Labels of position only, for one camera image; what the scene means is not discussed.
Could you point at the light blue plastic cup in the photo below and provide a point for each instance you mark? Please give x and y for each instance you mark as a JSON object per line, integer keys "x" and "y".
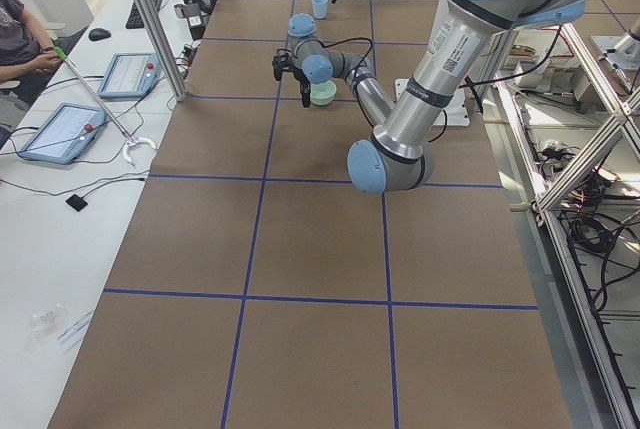
{"x": 320, "y": 8}

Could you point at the mint green bowl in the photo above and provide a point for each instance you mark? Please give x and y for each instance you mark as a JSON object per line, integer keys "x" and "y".
{"x": 323, "y": 94}

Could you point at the upper blue teach pendant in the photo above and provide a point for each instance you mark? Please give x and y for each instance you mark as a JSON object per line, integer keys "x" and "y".
{"x": 129, "y": 76}

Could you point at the blue teach pendant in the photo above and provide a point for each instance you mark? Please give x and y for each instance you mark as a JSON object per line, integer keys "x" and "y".
{"x": 129, "y": 76}
{"x": 64, "y": 135}

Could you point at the reacher grabber tool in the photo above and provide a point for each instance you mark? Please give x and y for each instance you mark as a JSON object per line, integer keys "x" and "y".
{"x": 131, "y": 140}

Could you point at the black computer mouse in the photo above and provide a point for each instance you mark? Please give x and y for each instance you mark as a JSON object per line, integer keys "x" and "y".
{"x": 98, "y": 34}

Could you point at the lower blue teach pendant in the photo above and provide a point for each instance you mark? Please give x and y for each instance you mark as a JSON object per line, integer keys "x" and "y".
{"x": 64, "y": 135}

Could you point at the small black square pad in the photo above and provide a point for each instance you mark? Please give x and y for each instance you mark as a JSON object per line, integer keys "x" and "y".
{"x": 76, "y": 202}

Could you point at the seated person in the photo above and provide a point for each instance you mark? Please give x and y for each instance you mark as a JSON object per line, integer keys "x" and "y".
{"x": 28, "y": 51}

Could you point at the clear plastic bag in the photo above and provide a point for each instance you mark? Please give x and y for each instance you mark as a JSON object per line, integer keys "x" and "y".
{"x": 45, "y": 325}

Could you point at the aluminium frame post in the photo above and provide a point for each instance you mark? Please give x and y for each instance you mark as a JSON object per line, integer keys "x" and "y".
{"x": 161, "y": 45}

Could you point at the aluminium frame rack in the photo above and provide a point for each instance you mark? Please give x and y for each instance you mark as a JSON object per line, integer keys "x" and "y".
{"x": 571, "y": 95}

